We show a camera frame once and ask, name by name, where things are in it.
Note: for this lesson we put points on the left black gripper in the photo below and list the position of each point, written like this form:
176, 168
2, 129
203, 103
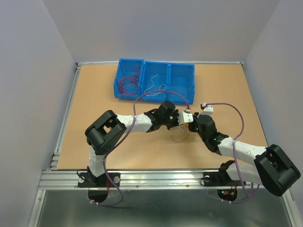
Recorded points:
175, 114

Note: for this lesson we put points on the right blue bin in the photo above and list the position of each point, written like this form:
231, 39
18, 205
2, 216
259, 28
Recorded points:
182, 80

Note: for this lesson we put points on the aluminium front rail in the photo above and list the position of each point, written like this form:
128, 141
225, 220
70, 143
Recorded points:
134, 180

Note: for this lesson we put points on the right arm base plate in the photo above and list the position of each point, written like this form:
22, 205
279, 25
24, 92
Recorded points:
212, 179

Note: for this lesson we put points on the left blue bin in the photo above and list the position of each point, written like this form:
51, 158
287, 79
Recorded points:
128, 78

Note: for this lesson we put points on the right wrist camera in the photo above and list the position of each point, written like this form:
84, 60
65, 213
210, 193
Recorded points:
206, 109

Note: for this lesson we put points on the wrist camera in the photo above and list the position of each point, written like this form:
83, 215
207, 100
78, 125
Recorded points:
206, 109
184, 117

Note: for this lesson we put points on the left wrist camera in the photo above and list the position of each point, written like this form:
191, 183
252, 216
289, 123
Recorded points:
184, 117

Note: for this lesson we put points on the blue bin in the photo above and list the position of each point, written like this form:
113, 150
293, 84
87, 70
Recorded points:
128, 78
154, 80
182, 80

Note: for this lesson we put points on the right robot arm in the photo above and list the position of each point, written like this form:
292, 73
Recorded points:
266, 166

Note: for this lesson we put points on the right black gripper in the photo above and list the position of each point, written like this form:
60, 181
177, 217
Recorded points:
191, 124

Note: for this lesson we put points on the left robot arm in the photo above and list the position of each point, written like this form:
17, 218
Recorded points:
104, 134

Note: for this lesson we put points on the middle blue bin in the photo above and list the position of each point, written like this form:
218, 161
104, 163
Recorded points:
154, 80

